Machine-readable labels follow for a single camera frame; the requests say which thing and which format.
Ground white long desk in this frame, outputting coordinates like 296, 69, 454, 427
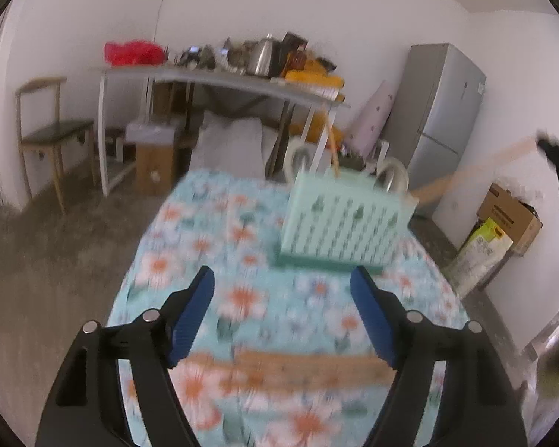
92, 64, 351, 197

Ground white sack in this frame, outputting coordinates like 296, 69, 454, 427
193, 111, 281, 181

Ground floral blue tablecloth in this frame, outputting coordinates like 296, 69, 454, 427
106, 168, 471, 447

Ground red plastic bag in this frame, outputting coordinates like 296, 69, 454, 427
104, 40, 165, 67

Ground steel electric kettle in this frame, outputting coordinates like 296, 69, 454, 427
246, 34, 281, 76

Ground yellow plastic bag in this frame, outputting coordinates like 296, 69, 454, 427
289, 123, 346, 150

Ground long wooden chopstick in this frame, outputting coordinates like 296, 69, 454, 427
323, 111, 342, 178
409, 136, 543, 202

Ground open cardboard box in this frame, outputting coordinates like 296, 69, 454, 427
476, 182, 544, 256

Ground brown cardboard box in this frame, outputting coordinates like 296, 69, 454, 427
135, 142, 176, 197

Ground dark gadget pile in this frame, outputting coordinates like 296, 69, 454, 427
174, 39, 250, 75

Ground mint green utensil holder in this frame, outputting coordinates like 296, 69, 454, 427
274, 168, 416, 272

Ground pink rolled sheet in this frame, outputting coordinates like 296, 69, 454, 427
342, 79, 395, 158

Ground bundle of wooden chopsticks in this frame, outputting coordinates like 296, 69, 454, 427
186, 348, 398, 386

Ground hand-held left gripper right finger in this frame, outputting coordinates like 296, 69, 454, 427
349, 265, 528, 447

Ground wooden chair dark seat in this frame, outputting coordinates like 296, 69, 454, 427
14, 76, 97, 215

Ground silver refrigerator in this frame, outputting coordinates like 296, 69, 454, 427
384, 43, 488, 218

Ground dark brown box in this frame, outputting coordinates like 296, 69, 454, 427
279, 32, 309, 72

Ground green white rice bag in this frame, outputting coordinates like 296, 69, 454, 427
446, 216, 514, 297

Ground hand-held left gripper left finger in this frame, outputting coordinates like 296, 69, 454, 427
35, 265, 216, 447

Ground white wrapped box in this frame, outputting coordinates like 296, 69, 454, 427
125, 120, 183, 145

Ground white plastic frame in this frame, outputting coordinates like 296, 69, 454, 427
370, 139, 391, 169

